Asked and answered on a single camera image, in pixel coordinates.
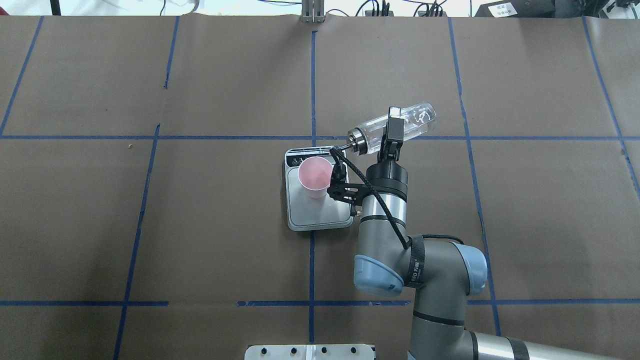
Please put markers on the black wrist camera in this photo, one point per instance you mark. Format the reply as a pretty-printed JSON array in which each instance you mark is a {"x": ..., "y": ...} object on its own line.
[{"x": 352, "y": 194}]

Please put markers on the black box on desk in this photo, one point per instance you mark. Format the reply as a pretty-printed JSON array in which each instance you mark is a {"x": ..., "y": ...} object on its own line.
[{"x": 516, "y": 9}]

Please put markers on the clear glass sauce bottle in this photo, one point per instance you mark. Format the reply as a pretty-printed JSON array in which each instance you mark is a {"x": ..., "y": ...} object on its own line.
[{"x": 366, "y": 138}]

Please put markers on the pink plastic cup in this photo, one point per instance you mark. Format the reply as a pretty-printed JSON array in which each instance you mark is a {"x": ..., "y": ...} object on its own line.
[{"x": 314, "y": 175}]

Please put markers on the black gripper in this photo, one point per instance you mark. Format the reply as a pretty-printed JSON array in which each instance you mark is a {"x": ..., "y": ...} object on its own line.
[{"x": 388, "y": 176}]

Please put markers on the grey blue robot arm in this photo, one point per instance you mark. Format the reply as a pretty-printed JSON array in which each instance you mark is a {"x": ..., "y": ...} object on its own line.
[{"x": 553, "y": 255}]

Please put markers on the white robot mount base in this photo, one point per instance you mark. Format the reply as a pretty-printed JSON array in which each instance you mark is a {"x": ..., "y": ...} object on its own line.
[{"x": 348, "y": 351}]

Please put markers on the aluminium frame post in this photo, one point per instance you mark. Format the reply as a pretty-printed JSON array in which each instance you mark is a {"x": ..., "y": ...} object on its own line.
[{"x": 313, "y": 11}]

